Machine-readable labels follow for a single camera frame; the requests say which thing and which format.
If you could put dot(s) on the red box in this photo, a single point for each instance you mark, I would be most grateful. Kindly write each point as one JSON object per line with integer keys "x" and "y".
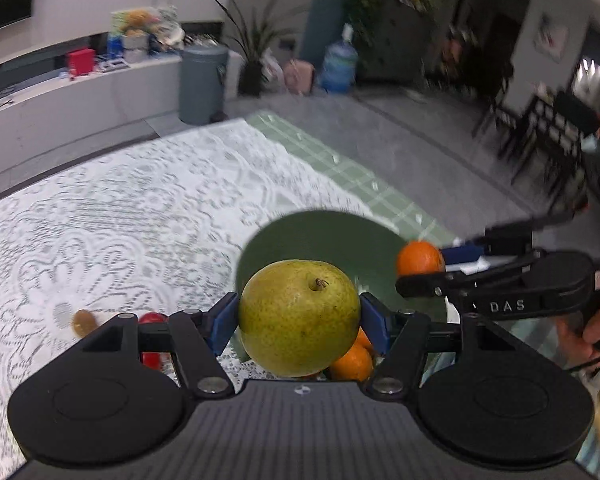
{"x": 80, "y": 61}

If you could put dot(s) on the green colander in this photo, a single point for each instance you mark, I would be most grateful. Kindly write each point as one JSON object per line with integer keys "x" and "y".
{"x": 320, "y": 235}

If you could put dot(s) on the long-leaf plant in black pot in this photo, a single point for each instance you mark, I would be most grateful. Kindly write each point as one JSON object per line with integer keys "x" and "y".
{"x": 252, "y": 77}

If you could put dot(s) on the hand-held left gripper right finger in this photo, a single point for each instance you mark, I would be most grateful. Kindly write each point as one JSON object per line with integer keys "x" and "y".
{"x": 375, "y": 322}

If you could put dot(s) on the brown kiwi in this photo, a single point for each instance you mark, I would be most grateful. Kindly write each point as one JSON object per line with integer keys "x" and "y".
{"x": 83, "y": 323}

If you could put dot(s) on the brown teddy bear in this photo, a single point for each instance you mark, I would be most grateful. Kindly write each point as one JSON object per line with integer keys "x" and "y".
{"x": 137, "y": 21}

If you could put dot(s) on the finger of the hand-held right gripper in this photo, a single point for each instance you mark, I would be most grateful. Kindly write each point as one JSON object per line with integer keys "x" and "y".
{"x": 462, "y": 254}
{"x": 425, "y": 285}

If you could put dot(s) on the grey trash can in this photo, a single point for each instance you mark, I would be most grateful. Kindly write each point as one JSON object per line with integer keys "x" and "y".
{"x": 202, "y": 85}

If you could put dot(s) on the dark dining table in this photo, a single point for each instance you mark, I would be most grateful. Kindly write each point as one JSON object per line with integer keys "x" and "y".
{"x": 560, "y": 125}

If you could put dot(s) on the green pear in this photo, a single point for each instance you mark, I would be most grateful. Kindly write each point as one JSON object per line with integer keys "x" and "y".
{"x": 297, "y": 317}

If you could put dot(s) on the white television cabinet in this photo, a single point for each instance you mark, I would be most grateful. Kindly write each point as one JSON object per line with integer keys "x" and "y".
{"x": 105, "y": 105}

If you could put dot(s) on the orange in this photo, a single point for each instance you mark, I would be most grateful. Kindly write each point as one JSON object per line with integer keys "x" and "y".
{"x": 352, "y": 364}
{"x": 420, "y": 258}
{"x": 363, "y": 338}

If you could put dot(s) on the blue water bottle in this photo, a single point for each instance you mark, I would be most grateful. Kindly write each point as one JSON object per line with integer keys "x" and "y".
{"x": 339, "y": 67}

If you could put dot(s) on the white lace tablecloth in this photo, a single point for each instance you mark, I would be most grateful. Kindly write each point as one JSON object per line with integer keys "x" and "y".
{"x": 130, "y": 210}

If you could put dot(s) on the white plastic bag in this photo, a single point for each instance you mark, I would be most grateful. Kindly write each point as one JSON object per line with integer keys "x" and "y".
{"x": 272, "y": 72}

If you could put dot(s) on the wall picture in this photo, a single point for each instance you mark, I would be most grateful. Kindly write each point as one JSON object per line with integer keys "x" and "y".
{"x": 551, "y": 37}

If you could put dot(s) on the grey cabinet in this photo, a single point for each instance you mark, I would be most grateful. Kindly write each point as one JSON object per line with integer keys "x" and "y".
{"x": 395, "y": 45}

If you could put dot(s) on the red fruit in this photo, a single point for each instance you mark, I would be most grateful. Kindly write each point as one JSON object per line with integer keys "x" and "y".
{"x": 150, "y": 360}
{"x": 152, "y": 317}

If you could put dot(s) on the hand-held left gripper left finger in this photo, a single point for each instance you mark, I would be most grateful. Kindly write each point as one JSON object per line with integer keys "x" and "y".
{"x": 224, "y": 321}

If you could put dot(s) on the dark dining chair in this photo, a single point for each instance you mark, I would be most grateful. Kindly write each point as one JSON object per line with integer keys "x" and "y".
{"x": 495, "y": 105}

